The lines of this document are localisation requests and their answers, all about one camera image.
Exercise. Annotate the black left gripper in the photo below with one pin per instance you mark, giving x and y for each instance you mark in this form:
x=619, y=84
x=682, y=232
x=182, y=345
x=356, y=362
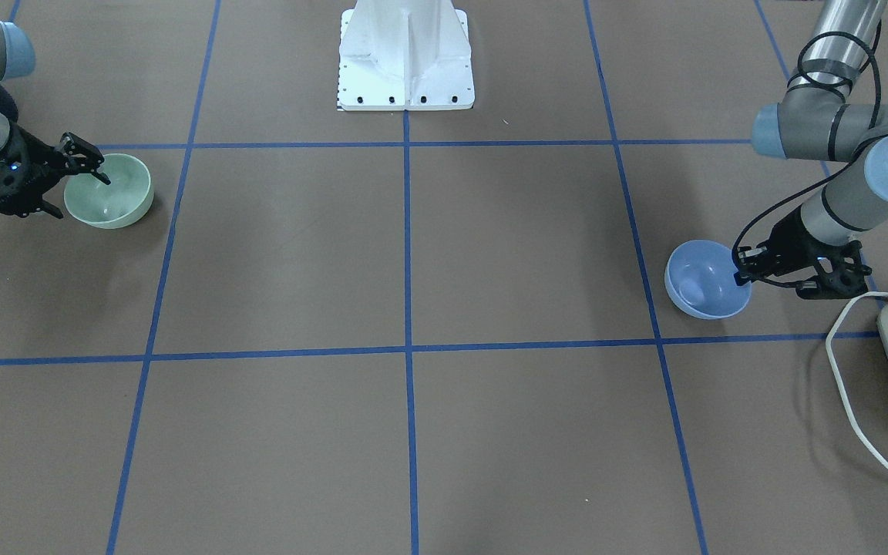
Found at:
x=792, y=237

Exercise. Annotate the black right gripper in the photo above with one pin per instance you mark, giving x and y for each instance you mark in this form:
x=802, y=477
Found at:
x=33, y=156

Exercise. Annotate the green bowl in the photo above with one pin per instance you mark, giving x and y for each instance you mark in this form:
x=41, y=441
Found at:
x=123, y=201

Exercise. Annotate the blue bowl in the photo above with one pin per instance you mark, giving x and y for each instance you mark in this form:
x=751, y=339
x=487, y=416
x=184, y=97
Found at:
x=700, y=280

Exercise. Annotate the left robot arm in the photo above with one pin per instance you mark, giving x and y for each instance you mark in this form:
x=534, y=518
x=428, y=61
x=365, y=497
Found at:
x=832, y=110

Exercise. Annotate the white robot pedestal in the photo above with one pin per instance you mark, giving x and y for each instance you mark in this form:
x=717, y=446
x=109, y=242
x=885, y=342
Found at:
x=404, y=55

